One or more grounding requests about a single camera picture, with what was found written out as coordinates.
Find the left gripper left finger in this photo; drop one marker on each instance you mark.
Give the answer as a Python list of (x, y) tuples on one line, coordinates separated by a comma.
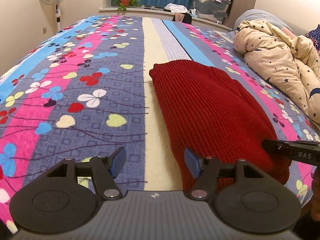
[(68, 194)]

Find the wooden shelf unit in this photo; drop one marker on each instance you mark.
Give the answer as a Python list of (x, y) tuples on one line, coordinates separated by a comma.
[(242, 2)]

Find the clear plastic storage bin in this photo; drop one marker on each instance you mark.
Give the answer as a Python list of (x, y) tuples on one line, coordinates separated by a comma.
[(212, 10)]

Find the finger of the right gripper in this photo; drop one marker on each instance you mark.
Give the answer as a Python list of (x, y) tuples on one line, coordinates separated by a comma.
[(277, 144)]

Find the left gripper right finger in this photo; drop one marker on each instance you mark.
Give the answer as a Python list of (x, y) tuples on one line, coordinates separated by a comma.
[(241, 195)]

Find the person's right hand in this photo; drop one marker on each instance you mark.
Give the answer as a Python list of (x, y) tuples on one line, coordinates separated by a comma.
[(315, 202)]

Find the colourful floral bed blanket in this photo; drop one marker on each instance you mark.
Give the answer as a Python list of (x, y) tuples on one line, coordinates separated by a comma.
[(87, 91)]

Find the cream star-print duvet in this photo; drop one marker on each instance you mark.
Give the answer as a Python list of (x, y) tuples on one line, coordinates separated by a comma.
[(289, 62)]

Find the grey pillow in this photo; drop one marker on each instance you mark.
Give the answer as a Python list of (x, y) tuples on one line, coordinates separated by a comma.
[(256, 15)]

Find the dark patterned pillow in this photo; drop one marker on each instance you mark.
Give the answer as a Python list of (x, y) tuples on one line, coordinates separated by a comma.
[(314, 36)]

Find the pile of clothes on sill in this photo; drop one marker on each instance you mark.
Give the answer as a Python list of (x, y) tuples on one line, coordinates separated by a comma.
[(181, 13)]

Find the red knit sweater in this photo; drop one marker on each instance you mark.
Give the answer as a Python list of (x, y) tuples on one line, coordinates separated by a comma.
[(204, 109)]

